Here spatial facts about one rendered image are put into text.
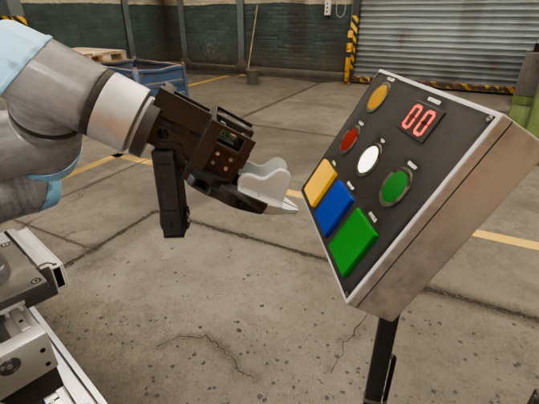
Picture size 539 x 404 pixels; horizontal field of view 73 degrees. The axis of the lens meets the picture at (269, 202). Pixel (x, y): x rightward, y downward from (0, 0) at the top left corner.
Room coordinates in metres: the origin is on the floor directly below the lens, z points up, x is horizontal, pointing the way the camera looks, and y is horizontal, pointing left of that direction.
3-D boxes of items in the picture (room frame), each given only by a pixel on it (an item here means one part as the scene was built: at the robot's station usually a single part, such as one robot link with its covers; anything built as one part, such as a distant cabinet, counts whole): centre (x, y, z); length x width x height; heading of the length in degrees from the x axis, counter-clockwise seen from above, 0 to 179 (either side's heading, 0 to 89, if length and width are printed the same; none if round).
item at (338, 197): (0.53, -0.11, 1.01); 0.07 x 0.05 x 0.07; 6
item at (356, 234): (0.43, -0.12, 1.01); 0.07 x 0.05 x 0.07; 6
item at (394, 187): (0.43, -0.16, 1.09); 0.05 x 0.03 x 0.04; 161
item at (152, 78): (5.16, 1.79, 0.36); 1.20 x 0.80 x 0.72; 51
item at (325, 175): (0.62, -0.10, 1.01); 0.07 x 0.05 x 0.07; 6
